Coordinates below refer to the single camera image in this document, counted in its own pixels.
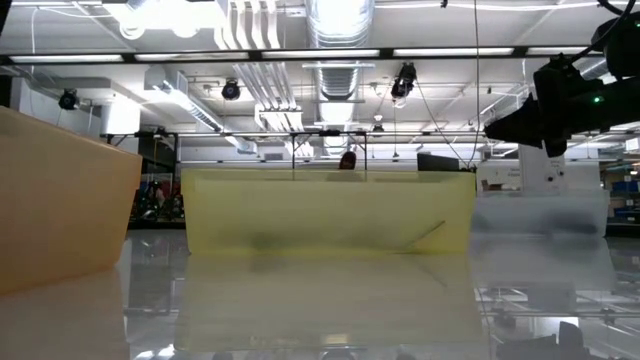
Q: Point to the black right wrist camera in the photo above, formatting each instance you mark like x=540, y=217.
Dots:
x=552, y=80

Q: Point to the black metal frame stand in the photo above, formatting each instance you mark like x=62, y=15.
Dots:
x=330, y=133

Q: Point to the white ceiling pipes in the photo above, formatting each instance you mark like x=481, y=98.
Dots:
x=270, y=90

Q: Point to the clear translucent plastic bin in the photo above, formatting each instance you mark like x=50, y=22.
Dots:
x=525, y=210

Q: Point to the long horizontal rail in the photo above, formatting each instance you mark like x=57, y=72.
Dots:
x=225, y=134

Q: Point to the white column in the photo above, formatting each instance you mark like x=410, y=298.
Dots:
x=542, y=172

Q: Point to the shelf with blue bins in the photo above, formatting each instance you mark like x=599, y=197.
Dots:
x=622, y=192

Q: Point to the yellow translucent plastic bin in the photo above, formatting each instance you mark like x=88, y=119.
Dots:
x=330, y=210

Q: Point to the black crossbar with light strips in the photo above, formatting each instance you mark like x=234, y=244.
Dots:
x=254, y=55

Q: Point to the black monitor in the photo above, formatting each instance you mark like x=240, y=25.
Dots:
x=437, y=161

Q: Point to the black ceiling spotlight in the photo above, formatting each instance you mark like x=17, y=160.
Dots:
x=68, y=100
x=402, y=82
x=378, y=128
x=230, y=91

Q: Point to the silver ventilation duct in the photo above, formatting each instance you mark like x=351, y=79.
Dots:
x=340, y=75

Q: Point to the person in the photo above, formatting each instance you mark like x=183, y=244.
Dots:
x=348, y=160
x=158, y=192

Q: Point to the white rectangular air duct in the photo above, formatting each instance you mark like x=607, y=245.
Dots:
x=185, y=100

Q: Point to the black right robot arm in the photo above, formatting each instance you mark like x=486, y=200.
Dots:
x=622, y=50

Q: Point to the orange translucent plastic bin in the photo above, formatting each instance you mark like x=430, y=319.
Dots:
x=65, y=200

